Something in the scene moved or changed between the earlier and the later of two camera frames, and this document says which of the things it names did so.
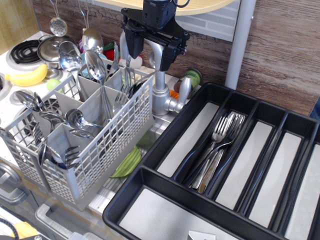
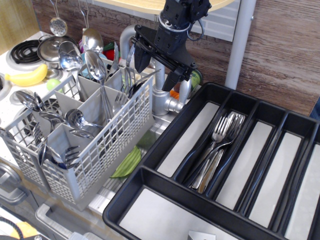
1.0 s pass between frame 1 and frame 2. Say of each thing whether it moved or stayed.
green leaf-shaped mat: stayed
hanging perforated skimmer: stayed
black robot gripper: moved
